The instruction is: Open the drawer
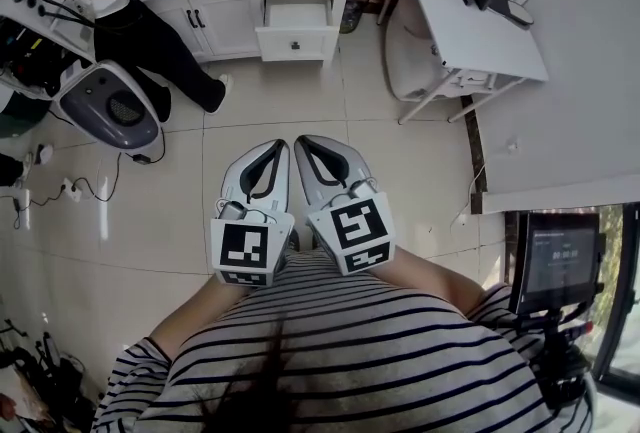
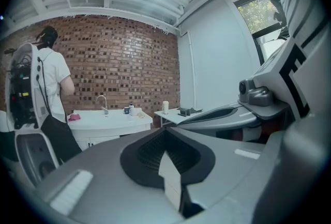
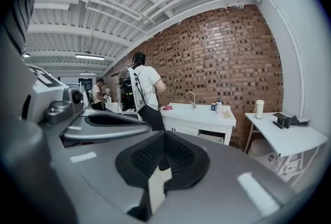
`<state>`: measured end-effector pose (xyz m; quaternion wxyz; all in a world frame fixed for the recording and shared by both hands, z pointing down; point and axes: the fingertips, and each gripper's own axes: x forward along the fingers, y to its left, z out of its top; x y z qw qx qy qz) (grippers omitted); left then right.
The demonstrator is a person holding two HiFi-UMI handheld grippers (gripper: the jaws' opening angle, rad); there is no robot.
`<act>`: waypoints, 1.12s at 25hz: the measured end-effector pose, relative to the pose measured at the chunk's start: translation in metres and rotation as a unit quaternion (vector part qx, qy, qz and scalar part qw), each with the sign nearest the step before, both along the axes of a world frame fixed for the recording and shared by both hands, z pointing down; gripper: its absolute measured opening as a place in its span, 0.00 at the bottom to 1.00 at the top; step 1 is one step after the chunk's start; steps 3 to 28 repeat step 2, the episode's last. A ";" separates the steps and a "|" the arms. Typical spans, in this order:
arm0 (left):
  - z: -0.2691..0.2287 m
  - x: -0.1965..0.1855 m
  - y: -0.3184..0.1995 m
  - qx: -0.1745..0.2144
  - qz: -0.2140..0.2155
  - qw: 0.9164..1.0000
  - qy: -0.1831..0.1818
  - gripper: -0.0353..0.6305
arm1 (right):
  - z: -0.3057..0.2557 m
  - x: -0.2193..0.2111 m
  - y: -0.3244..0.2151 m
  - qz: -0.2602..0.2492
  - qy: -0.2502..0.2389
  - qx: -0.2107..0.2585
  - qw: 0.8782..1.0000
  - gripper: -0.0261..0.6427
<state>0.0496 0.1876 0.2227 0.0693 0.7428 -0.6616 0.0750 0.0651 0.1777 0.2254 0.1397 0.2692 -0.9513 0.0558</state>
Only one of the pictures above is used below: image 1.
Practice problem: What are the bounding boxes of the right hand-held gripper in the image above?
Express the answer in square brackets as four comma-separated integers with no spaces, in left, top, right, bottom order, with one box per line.
[293,134,396,277]

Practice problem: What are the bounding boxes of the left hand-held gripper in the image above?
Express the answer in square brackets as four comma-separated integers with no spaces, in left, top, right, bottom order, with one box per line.
[209,138,296,290]

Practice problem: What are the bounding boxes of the white cabinet drawer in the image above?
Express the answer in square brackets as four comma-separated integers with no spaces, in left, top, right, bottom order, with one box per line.
[254,0,340,63]

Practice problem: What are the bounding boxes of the person's left forearm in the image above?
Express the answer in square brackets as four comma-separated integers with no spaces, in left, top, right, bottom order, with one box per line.
[147,270,251,362]

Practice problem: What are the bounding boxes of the person's right forearm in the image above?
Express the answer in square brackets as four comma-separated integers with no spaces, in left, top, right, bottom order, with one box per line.
[367,248,486,322]

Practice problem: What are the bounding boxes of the person's striped shirt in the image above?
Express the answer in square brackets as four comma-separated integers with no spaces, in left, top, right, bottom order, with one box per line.
[92,245,594,433]

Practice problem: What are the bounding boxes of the white cabinet door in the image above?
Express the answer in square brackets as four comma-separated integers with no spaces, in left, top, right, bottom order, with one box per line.
[187,0,264,60]
[149,5,206,62]

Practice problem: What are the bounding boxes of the white chair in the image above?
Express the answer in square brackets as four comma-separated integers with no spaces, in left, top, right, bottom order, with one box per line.
[383,0,451,102]

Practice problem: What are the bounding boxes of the black mesh trash bin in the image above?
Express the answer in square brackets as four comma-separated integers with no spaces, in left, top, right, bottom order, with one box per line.
[338,0,371,35]

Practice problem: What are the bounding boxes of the grey dome appliance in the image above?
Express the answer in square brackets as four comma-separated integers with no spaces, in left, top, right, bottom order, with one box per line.
[55,60,162,151]

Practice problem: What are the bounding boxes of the black monitor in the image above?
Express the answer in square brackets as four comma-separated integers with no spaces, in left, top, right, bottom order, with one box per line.
[509,209,607,317]

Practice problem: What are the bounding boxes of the white power strip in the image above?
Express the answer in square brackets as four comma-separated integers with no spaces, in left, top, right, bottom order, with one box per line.
[60,177,84,201]

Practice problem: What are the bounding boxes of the white side table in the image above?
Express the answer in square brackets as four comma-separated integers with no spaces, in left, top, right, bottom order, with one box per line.
[377,0,550,125]

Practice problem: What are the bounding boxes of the black tripod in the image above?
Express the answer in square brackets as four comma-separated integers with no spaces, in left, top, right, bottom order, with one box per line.
[517,305,596,410]

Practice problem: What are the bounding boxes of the black oval device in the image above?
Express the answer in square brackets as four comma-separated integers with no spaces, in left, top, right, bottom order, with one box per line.
[474,0,534,30]

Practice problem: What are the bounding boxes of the white trolley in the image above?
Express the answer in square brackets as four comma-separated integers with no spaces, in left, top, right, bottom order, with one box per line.
[0,0,96,100]

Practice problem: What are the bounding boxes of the pile of black equipment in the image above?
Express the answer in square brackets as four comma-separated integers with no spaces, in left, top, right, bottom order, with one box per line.
[0,318,96,433]

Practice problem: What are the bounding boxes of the white cable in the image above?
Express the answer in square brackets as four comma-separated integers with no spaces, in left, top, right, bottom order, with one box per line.
[449,160,489,235]

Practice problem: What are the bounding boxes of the black appliance cable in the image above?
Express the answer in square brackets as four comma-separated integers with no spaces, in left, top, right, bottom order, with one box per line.
[117,123,167,167]

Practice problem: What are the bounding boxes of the black power cable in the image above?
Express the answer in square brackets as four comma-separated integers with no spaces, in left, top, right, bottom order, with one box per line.
[12,153,124,230]

